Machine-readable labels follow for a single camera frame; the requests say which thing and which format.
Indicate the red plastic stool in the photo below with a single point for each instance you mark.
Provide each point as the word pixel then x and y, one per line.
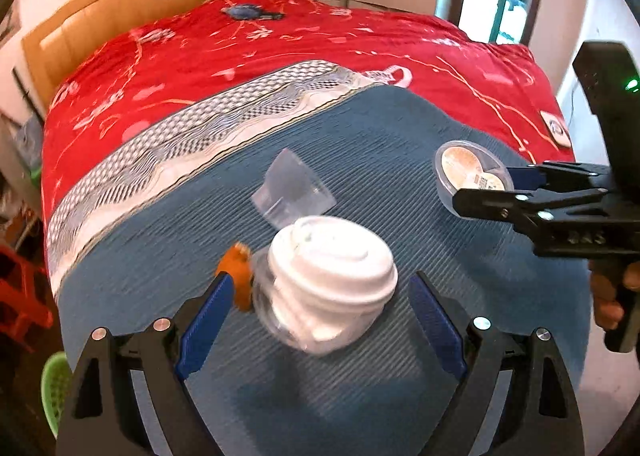
pixel 20 296

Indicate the red patterned duvet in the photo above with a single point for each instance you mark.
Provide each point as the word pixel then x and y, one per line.
pixel 210 55

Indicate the clear plastic cup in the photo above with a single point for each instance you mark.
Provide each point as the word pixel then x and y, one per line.
pixel 292 191

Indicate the round clear container brown label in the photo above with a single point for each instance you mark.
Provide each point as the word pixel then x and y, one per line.
pixel 465 168

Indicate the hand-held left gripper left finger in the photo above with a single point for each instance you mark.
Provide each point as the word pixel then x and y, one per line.
pixel 205 326

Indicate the orange foil packet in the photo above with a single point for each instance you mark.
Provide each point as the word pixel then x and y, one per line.
pixel 239 276

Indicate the white lidded cup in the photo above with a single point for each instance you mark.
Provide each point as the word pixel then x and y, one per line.
pixel 330 271

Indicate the blue ribbed blanket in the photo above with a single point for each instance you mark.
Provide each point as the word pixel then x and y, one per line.
pixel 380 135

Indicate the green plastic waste basket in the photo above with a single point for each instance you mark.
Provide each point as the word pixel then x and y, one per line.
pixel 54 391

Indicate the white square tag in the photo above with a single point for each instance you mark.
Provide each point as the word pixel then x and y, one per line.
pixel 556 128

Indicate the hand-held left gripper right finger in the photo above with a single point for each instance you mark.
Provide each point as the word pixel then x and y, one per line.
pixel 435 321

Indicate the wooden bed headboard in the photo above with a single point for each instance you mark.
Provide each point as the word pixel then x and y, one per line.
pixel 125 0

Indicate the blue plush toy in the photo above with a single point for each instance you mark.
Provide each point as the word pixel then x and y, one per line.
pixel 247 11

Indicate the person's right hand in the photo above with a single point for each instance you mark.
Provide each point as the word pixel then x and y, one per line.
pixel 605 301

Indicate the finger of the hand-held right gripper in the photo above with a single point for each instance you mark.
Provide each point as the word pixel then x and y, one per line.
pixel 530 175
pixel 492 203

